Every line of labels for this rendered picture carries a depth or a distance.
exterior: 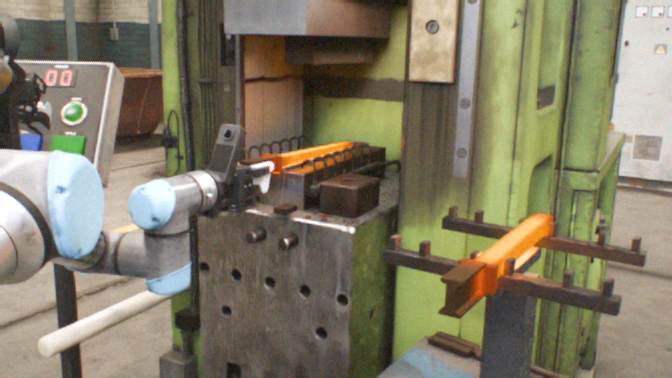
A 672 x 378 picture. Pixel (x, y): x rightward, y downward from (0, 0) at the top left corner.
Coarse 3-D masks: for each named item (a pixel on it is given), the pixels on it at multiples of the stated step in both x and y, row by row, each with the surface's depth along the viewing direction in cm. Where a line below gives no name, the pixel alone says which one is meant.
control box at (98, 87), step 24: (72, 72) 147; (96, 72) 147; (48, 96) 145; (72, 96) 145; (96, 96) 145; (120, 96) 152; (96, 120) 143; (48, 144) 142; (96, 144) 141; (96, 168) 140
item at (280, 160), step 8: (336, 144) 158; (344, 144) 159; (352, 144) 163; (288, 152) 141; (296, 152) 142; (304, 152) 143; (312, 152) 145; (320, 152) 149; (328, 152) 152; (248, 160) 127; (256, 160) 127; (264, 160) 129; (272, 160) 131; (280, 160) 132; (288, 160) 137; (296, 160) 140; (304, 160) 142; (280, 168) 133
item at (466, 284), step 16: (528, 224) 98; (544, 224) 99; (512, 240) 90; (528, 240) 92; (480, 256) 83; (496, 256) 83; (512, 256) 86; (448, 272) 74; (464, 272) 74; (480, 272) 78; (496, 272) 78; (448, 288) 72; (464, 288) 74; (480, 288) 78; (448, 304) 72; (464, 304) 74
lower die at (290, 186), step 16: (368, 144) 169; (320, 160) 146; (384, 160) 167; (272, 176) 135; (288, 176) 133; (304, 176) 131; (320, 176) 137; (256, 192) 138; (272, 192) 136; (288, 192) 134; (304, 192) 132; (304, 208) 133
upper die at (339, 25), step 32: (224, 0) 132; (256, 0) 129; (288, 0) 125; (320, 0) 128; (352, 0) 140; (384, 0) 155; (224, 32) 134; (256, 32) 130; (288, 32) 126; (320, 32) 129; (352, 32) 142; (384, 32) 157
